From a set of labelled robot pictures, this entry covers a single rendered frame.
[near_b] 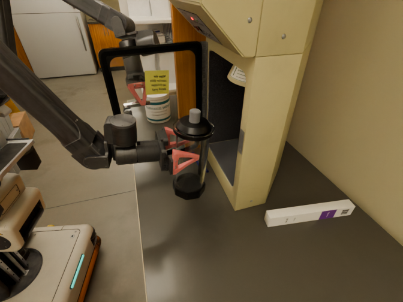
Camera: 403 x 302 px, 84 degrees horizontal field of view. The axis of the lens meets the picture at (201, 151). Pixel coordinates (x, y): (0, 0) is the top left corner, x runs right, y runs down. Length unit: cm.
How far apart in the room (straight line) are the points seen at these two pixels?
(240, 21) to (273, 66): 12
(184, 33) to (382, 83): 60
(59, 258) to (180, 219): 102
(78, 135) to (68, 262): 111
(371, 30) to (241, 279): 77
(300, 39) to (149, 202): 62
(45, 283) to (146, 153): 113
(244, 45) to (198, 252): 52
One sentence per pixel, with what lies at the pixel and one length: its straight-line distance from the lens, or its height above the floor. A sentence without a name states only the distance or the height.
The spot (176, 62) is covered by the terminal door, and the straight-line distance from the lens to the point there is 75.
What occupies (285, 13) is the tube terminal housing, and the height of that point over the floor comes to 148.
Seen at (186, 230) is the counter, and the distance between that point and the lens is 70.
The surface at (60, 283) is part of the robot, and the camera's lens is 154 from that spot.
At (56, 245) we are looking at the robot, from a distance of 169.
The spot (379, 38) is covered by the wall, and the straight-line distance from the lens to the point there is 85.
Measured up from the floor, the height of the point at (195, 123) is 125.
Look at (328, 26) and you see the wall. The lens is 98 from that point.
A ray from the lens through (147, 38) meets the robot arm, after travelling 79.
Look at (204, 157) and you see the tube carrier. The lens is 60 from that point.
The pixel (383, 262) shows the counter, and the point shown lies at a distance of 81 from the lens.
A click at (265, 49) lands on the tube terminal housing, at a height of 142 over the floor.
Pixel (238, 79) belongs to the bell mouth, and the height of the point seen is 133.
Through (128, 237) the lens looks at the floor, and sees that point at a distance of 189.
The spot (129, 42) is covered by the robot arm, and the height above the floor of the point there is 138.
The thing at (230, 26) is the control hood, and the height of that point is 147.
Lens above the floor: 152
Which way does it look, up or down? 36 degrees down
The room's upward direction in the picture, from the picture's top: straight up
